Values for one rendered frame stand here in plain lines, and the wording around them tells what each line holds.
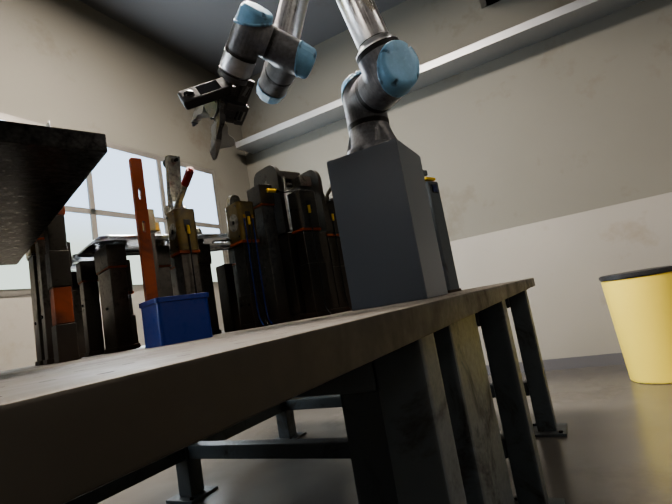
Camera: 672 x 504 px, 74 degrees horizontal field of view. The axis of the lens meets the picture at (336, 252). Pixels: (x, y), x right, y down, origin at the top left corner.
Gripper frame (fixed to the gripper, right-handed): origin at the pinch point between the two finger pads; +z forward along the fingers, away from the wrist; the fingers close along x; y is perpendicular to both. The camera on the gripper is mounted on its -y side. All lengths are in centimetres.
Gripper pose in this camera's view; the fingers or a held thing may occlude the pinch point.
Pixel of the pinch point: (200, 142)
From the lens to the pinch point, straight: 122.9
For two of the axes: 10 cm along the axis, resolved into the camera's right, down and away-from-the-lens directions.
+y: 7.3, -0.4, 6.8
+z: -4.6, 7.1, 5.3
